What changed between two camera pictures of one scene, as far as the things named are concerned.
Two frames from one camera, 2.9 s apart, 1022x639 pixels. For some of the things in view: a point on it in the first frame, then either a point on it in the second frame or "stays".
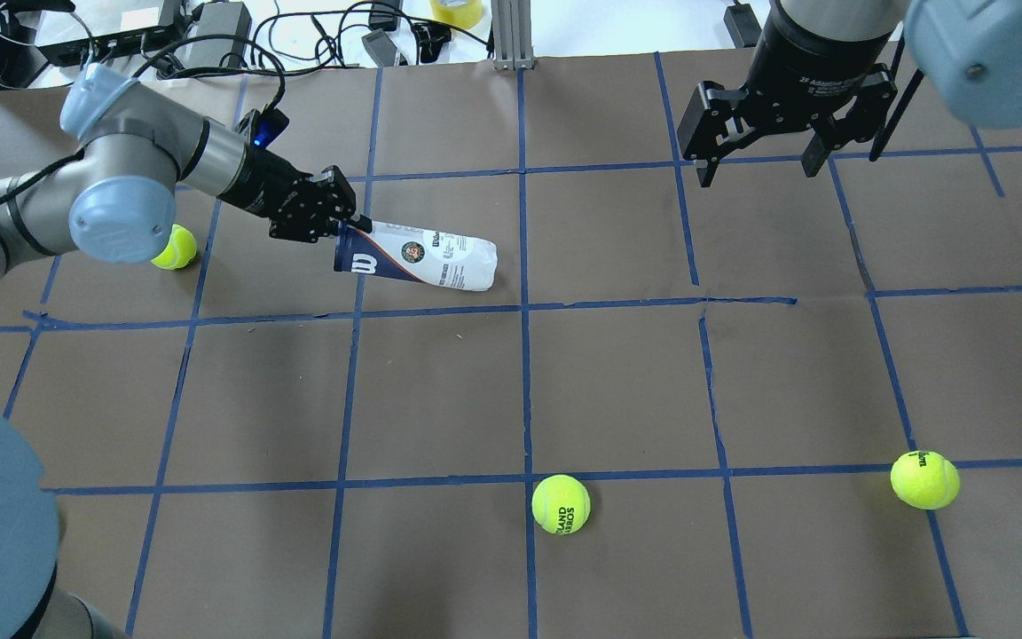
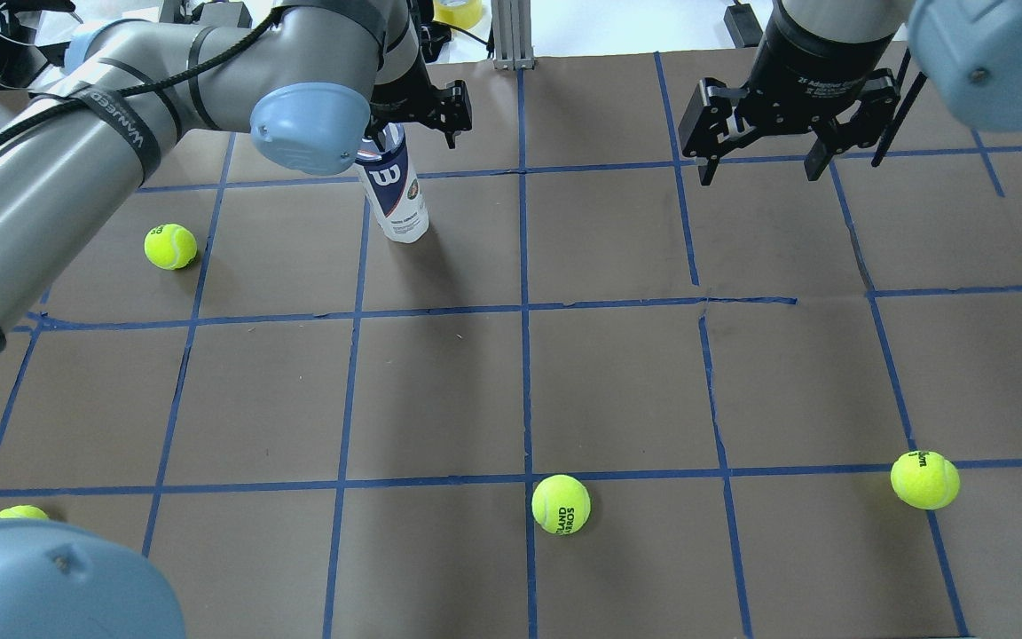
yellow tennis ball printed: x=561 y=504 stays
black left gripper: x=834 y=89 stays
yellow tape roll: x=461 y=13 stays
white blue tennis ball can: x=418 y=255 to x=392 y=185
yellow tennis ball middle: x=180 y=250 stays
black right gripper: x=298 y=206 to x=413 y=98
